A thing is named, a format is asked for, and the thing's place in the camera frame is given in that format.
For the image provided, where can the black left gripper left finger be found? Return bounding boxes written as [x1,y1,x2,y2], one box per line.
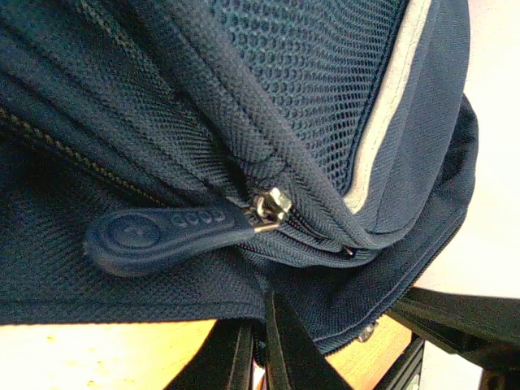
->
[166,320,254,390]

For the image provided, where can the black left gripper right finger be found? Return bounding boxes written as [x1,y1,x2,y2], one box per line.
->
[266,292,351,389]

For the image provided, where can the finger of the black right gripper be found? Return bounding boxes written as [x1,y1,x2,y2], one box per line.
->
[388,288,519,366]

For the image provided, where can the navy blue student backpack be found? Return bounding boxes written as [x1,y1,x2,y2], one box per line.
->
[1,1,478,353]

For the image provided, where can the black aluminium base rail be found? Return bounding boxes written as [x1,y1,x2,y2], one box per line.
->
[375,333,425,390]

